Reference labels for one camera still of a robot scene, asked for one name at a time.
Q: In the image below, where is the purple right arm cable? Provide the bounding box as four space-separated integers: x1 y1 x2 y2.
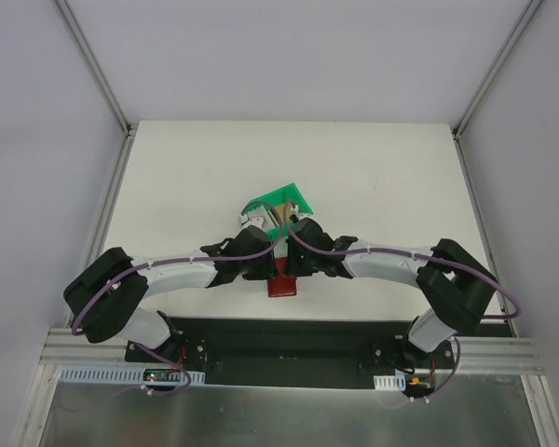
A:
284 200 523 411

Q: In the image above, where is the aluminium frame post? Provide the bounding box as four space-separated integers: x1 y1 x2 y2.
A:
452 0 547 141
51 0 133 135

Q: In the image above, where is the right white cable duct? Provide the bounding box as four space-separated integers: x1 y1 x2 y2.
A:
373 373 406 392

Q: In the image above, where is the left aluminium frame post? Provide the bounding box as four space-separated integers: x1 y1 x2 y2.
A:
51 0 133 135

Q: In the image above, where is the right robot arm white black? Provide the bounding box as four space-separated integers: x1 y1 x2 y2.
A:
285 218 496 368

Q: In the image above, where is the red leather card holder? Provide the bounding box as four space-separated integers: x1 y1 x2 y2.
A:
267 257 297 298

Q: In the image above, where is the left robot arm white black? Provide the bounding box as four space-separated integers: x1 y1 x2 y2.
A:
63 225 277 362

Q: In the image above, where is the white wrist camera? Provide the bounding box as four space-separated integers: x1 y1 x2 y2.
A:
239 213 266 230
285 204 310 224

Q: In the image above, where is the left white cable duct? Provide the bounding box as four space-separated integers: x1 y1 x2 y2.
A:
60 365 205 386

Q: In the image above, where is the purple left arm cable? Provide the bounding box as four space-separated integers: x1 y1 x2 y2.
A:
58 198 291 411

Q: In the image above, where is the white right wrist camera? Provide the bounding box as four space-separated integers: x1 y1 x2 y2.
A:
285 204 310 224

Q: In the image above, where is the green plastic bin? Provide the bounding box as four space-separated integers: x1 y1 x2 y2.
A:
240 183 314 240

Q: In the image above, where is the right aluminium frame post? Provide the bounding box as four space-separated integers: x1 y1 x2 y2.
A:
452 0 547 141

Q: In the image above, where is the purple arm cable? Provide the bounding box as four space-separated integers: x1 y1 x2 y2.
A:
284 200 523 411
58 198 291 411

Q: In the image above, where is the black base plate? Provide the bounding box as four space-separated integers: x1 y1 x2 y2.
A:
123 318 460 394

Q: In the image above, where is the white cable duct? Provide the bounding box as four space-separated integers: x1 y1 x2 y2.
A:
373 373 406 392
60 365 205 386

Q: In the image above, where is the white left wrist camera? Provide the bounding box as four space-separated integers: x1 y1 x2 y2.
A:
239 213 266 230

